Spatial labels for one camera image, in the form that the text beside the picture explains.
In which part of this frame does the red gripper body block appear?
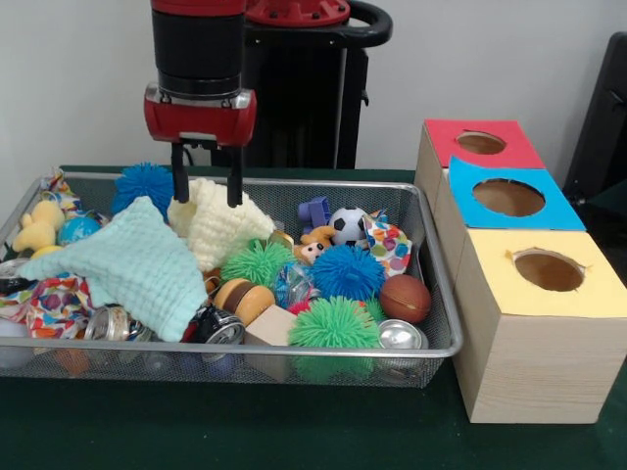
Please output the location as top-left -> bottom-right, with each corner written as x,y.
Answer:
143,82 -> 259,149

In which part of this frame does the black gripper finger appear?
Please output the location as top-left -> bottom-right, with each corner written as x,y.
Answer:
169,140 -> 190,205
225,145 -> 245,208

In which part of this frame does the blue spiky rubber ball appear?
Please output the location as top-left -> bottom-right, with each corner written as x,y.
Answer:
111,163 -> 176,214
309,244 -> 388,301

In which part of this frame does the cream knit cloth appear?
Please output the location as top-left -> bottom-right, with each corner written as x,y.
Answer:
168,178 -> 276,273

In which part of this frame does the mint green knit cloth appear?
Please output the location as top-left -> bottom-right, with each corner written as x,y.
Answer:
17,196 -> 208,343

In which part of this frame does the crushed clear plastic bottle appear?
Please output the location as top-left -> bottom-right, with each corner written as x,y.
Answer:
273,261 -> 317,309

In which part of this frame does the shallow clear mesh bin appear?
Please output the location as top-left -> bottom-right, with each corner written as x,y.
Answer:
0,171 -> 464,389

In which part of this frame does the wooden box with three holes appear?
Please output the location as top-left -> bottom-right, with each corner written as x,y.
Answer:
413,118 -> 627,425

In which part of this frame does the green spiky rubber ball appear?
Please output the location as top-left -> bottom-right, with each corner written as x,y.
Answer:
287,296 -> 382,350
219,239 -> 294,286

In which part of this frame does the toy burger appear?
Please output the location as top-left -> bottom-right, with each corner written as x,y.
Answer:
213,277 -> 276,327

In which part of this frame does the small black white soccer ball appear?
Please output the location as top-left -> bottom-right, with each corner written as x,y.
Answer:
328,208 -> 369,246

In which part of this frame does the colourful dotted cloth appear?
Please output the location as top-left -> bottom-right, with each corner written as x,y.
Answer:
362,211 -> 413,275

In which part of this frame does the small brown football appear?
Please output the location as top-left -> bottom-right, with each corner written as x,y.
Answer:
379,273 -> 432,324

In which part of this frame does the plain silver can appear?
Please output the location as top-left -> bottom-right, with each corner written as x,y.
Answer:
377,318 -> 430,351

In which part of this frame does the dark green tablecloth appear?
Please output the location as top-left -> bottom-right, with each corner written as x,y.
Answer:
0,164 -> 627,470
576,194 -> 627,295

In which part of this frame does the black upright panel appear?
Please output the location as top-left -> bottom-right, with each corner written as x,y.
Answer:
561,31 -> 627,207

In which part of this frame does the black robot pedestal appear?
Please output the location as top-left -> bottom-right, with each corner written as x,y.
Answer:
242,0 -> 393,170

